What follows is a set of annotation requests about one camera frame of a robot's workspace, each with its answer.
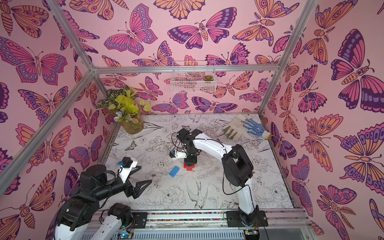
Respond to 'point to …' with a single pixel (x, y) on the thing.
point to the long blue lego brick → (174, 171)
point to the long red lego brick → (189, 168)
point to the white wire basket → (196, 77)
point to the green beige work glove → (236, 129)
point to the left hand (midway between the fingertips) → (146, 172)
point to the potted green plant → (122, 103)
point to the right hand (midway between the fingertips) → (190, 158)
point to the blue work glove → (257, 129)
